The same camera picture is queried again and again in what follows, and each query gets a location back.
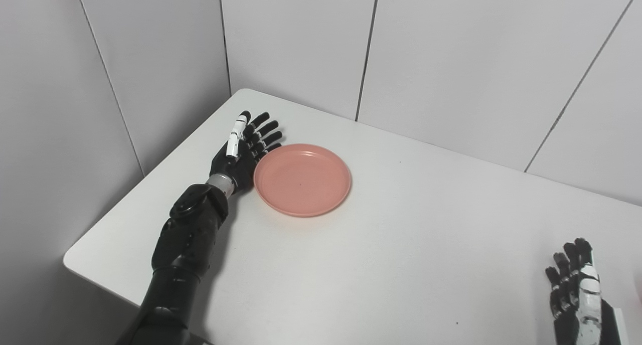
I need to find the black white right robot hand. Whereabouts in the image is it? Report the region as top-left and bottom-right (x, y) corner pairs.
(545, 238), (630, 345)

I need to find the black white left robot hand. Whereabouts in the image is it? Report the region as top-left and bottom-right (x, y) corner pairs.
(209, 110), (283, 195)

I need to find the pink round plate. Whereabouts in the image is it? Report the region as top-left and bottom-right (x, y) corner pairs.
(253, 143), (352, 218)

